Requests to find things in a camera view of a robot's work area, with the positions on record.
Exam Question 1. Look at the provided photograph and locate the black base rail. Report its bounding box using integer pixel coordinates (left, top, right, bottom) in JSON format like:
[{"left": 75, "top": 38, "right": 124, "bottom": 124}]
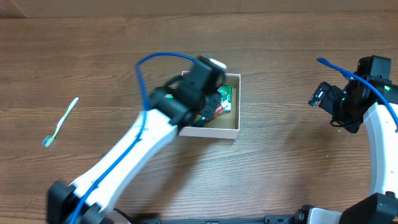
[{"left": 134, "top": 215, "right": 294, "bottom": 224}]

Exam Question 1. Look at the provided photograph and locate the white green toothbrush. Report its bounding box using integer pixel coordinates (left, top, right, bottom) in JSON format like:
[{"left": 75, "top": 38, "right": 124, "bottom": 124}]
[{"left": 43, "top": 97, "right": 79, "bottom": 147}]

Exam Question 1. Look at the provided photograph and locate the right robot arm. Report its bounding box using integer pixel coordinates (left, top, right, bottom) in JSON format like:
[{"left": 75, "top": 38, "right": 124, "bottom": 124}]
[{"left": 288, "top": 80, "right": 397, "bottom": 224}]

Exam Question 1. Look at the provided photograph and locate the left blue cable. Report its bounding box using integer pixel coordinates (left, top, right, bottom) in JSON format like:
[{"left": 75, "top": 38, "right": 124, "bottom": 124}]
[{"left": 67, "top": 52, "right": 200, "bottom": 224}]

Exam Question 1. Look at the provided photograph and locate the pink cardboard box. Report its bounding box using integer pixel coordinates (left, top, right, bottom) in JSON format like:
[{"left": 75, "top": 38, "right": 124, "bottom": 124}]
[{"left": 178, "top": 73, "right": 241, "bottom": 139}]

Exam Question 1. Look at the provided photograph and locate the Colgate toothpaste tube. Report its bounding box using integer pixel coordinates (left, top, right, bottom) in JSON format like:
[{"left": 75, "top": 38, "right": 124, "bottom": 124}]
[{"left": 193, "top": 105, "right": 224, "bottom": 128}]

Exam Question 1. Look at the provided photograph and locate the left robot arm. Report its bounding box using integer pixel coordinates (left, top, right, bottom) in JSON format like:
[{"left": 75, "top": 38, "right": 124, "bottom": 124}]
[{"left": 46, "top": 76, "right": 219, "bottom": 223}]

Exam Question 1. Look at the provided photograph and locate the green Dettol soap pack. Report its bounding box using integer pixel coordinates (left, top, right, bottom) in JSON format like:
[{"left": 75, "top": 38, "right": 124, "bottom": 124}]
[{"left": 215, "top": 85, "right": 233, "bottom": 114}]

